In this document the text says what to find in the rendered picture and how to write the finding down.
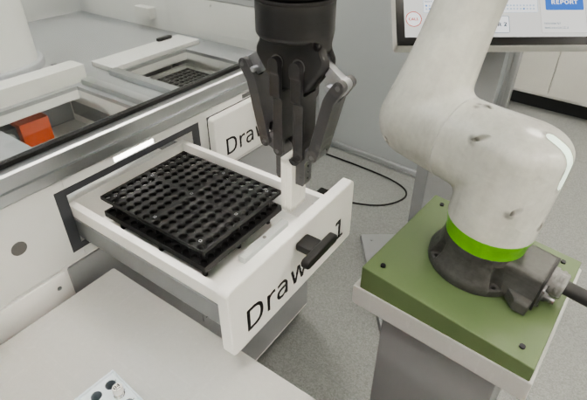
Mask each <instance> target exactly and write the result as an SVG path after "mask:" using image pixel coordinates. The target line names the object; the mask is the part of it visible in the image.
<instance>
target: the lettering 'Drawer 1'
mask: <svg viewBox="0 0 587 400"><path fill-rule="evenodd" d="M338 224H339V227H338V237H337V239H338V238H339V237H340V236H341V235H342V233H341V234H340V228H341V219H340V220H339V221H338V222H337V223H336V226H337V225H338ZM304 269H305V268H302V271H301V268H300V265H298V266H297V272H296V277H294V271H292V272H291V274H292V278H293V283H294V284H295V283H296V281H297V277H298V271H299V270H300V276H301V277H302V275H303V273H304ZM284 282H286V284H285V285H284V286H283V287H282V288H281V289H280V290H279V292H278V296H277V298H278V300H280V299H281V298H282V297H283V296H284V294H285V293H286V292H287V279H284V280H283V281H282V282H281V283H280V284H279V286H278V289H279V288H280V286H281V285H282V284H283V283H284ZM284 287H286V289H285V292H284V293H283V294H282V295H281V296H280V292H281V290H282V289H283V288H284ZM274 292H275V289H274V290H273V291H272V292H271V294H269V295H268V296H267V307H268V311H269V310H270V299H271V296H272V294H273V293H274ZM257 305H260V315H259V318H258V319H257V320H256V321H255V323H254V324H253V325H252V326H251V316H250V312H251V311H252V310H253V309H254V308H255V307H256V306H257ZM263 309H264V306H263V302H262V301H258V302H257V303H255V304H254V305H253V306H252V307H251V308H250V309H249V310H248V311H247V323H248V332H249V331H250V330H251V329H252V328H253V327H254V326H255V325H256V324H257V322H258V321H259V319H260V317H261V315H262V314H263Z"/></svg>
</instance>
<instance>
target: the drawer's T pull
mask: <svg viewBox="0 0 587 400"><path fill-rule="evenodd" d="M336 240H337V235H336V234H334V233H333V232H330V233H329V234H328V235H327V236H326V237H325V238H324V239H323V240H320V239H318V238H315V237H313V236H311V235H308V234H307V235H305V236H304V237H303V238H302V239H301V240H300V241H299V242H298V243H297V244H296V250H297V251H298V252H302V253H304V254H306V255H307V256H306V257H305V258H304V259H303V260H302V261H301V263H300V265H301V267H303V268H305V269H307V270H308V269H310V268H311V267H312V266H313V265H314V264H315V263H316V262H317V261H318V260H319V259H320V258H321V256H322V255H323V254H324V253H325V252H326V251H327V250H328V249H329V248H330V247H331V246H332V245H333V244H334V243H335V242H336Z"/></svg>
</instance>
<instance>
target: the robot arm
mask: <svg viewBox="0 0 587 400"><path fill-rule="evenodd" d="M336 1H337V0H254V12H255V31H256V33H257V35H258V36H259V42H258V43H257V51H255V52H254V53H252V54H249V55H247V56H244V57H243V58H240V59H239V60H238V64H239V66H240V68H241V70H242V72H243V74H244V75H245V78H246V80H247V85H248V88H249V92H250V96H251V100H252V107H253V111H254V115H255V119H256V122H257V127H258V131H259V138H260V141H261V143H262V144H263V145H264V146H268V145H269V146H270V147H271V148H273V151H274V153H275V154H276V173H277V176H278V177H279V178H281V208H282V209H284V210H287V211H290V212H292V211H293V210H294V209H296V208H297V207H298V206H299V205H300V204H302V203H303V202H304V201H305V192H306V183H308V182H309V181H310V179H311V168H312V163H315V162H317V161H318V160H319V159H321V158H322V157H323V156H324V155H325V154H326V153H327V152H328V151H329V148H330V145H331V141H332V139H333V136H334V133H335V129H336V126H337V123H338V121H339V117H340V114H341V111H342V107H343V104H344V101H345V99H346V96H347V95H348V94H349V92H350V91H351V90H352V89H353V88H354V86H355V85H356V78H355V76H353V75H348V76H345V74H344V73H343V72H342V71H341V70H340V69H339V68H338V67H337V66H336V65H335V54H334V51H333V47H332V42H333V38H334V35H335V16H336ZM507 3H508V0H434V1H433V3H432V7H431V8H430V10H429V13H428V15H427V17H426V19H425V22H424V24H423V26H422V28H421V30H420V33H419V34H418V37H417V39H416V41H415V43H414V45H413V47H412V48H411V51H410V53H409V55H408V57H407V59H406V60H405V62H404V65H403V67H402V68H401V70H400V72H399V74H398V76H397V78H396V80H395V81H394V83H393V85H392V87H391V89H390V90H389V92H388V94H387V96H386V97H385V99H384V101H383V104H382V106H381V109H380V114H379V126H380V130H381V133H382V136H383V138H384V139H385V141H386V142H387V144H388V145H389V146H390V147H391V148H392V149H393V150H395V151H396V152H398V153H399V154H400V155H402V156H404V157H406V158H407V159H409V160H411V161H412V162H415V163H416V164H417V165H419V166H420V167H422V168H424V169H426V170H428V171H429V172H431V173H433V174H434V175H435V176H437V177H439V178H441V179H443V180H444V181H446V182H448V183H450V184H451V185H452V197H451V200H450V203H449V205H448V209H447V221H446V223H445V226H444V227H443V228H442V229H440V230H439V231H437V232H436V233H435V234H434V235H433V236H432V239H431V241H430V244H429V248H428V256H429V259H430V261H431V263H432V266H433V267H434V269H435V270H436V271H437V273H438V274H439V275H440V276H441V277H442V278H443V279H445V280H446V281H447V282H449V283H450V284H452V285H453V286H456V287H457V288H459V289H461V290H463V291H465V292H468V293H472V294H475V295H479V296H484V297H501V296H504V298H505V300H506V301H507V303H508V305H509V307H510V308H511V309H513V310H514V311H516V312H517V313H518V314H521V315H523V316H524V314H525V313H526V312H527V311H528V309H529V310H530V311H531V309H532V308H533V306H535V307H538V303H539V301H543V302H544V301H546V302H548V303H549V304H551V305H553V303H554V302H555V300H556V299H554V297H556V298H560V296H561V295H562V294H563V295H565V296H567V297H568V298H570V299H572V300H574V301H576V302H578V303H579V304H581V305H583V306H585V307H587V290H586V289H584V288H582V287H580V286H578V285H576V284H574V283H572V282H570V279H571V275H570V274H568V272H567V271H563V270H561V269H562V268H560V267H558V264H559V263H560V261H561V258H558V257H557V256H555V255H553V254H551V253H549V252H546V251H544V250H543V249H541V248H539V247H537V246H535V245H533V243H534V242H535V240H536V238H537V236H538V234H539V232H540V230H541V228H542V227H543V225H544V223H545V221H546V219H547V217H548V215H549V213H550V211H551V209H552V207H553V205H554V203H555V201H556V199H557V197H558V195H559V193H560V191H561V189H562V187H563V185H564V183H565V180H566V178H567V176H568V174H569V172H570V170H571V168H572V166H573V163H574V161H575V158H576V151H575V148H574V145H573V143H572V141H571V140H570V138H569V137H568V136H567V135H566V134H565V133H564V132H562V131H561V130H560V129H558V128H556V127H554V126H552V125H550V124H548V123H547V122H545V121H541V120H538V119H536V118H533V117H530V116H527V115H525V114H520V113H517V112H515V111H512V110H509V109H506V108H504V107H500V106H497V105H495V104H492V103H489V102H487V101H484V100H482V99H480V98H478V97H477V96H476V95H475V92H474V86H475V83H476V80H477V78H478V76H479V73H480V69H481V67H482V64H483V61H484V59H485V57H486V54H487V50H488V48H489V46H490V44H491V41H492V38H493V36H494V33H495V31H496V28H497V26H498V23H499V22H500V20H501V16H502V14H503V11H504V10H505V8H506V6H507ZM325 78H327V83H326V86H325V87H324V90H325V92H326V95H325V96H324V98H323V101H322V103H321V108H320V112H319V114H318V118H317V121H316V124H315V111H316V98H317V96H318V94H319V86H320V83H321V82H322V81H323V80H324V79H325ZM269 129H270V130H271V131H270V132H269ZM292 148H293V149H292ZM548 294H550V296H551V297H550V296H549V295H548ZM552 297H553V298H552Z"/></svg>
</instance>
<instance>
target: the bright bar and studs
mask: <svg viewBox="0 0 587 400"><path fill-rule="evenodd" d="M287 227H288V221H286V220H284V219H281V220H280V221H279V222H278V223H276V224H275V225H274V226H273V227H271V228H270V229H269V230H268V231H267V232H265V233H264V234H263V235H262V236H261V237H259V238H258V239H257V240H256V241H255V242H253V243H252V244H251V245H250V246H248V247H247V248H246V249H245V250H244V251H243V252H241V253H240V254H239V255H238V261H240V262H242V263H244V264H245V263H246V262H248V261H249V260H250V259H251V258H252V257H253V256H255V255H256V254H257V253H258V252H259V251H260V250H261V249H263V248H264V247H265V246H266V245H267V244H268V243H270V242H271V241H272V240H273V239H274V238H275V237H277V236H278V235H279V234H280V233H281V232H282V231H283V230H285V229H286V228H287Z"/></svg>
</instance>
